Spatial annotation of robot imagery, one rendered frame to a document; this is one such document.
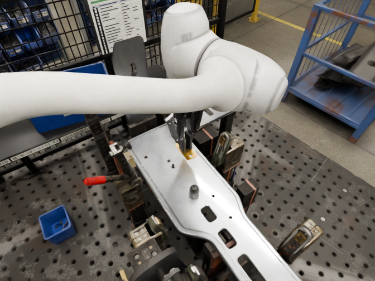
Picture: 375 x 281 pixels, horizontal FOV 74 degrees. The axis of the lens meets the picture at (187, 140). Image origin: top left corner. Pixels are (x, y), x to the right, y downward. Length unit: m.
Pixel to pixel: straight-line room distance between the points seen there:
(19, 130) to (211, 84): 0.85
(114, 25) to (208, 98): 0.77
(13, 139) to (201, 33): 0.80
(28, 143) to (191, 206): 0.62
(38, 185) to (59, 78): 1.01
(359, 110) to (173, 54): 2.37
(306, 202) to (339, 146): 1.39
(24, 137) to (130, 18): 0.61
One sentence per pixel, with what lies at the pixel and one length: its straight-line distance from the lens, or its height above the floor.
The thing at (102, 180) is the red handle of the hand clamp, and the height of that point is 1.12.
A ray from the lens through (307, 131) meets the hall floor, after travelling 2.58.
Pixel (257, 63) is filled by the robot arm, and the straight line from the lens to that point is 0.46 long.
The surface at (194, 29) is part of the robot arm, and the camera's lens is 0.52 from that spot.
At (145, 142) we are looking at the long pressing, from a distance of 0.94.
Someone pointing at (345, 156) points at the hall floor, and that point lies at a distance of 2.52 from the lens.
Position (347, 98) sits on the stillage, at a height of 0.16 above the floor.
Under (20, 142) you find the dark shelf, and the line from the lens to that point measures 1.07.
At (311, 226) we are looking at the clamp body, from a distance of 0.79.
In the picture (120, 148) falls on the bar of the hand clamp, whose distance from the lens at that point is 0.67.
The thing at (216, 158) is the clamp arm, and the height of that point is 1.01.
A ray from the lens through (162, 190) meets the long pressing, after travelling 0.82.
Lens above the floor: 1.71
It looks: 50 degrees down
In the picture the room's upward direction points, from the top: straight up
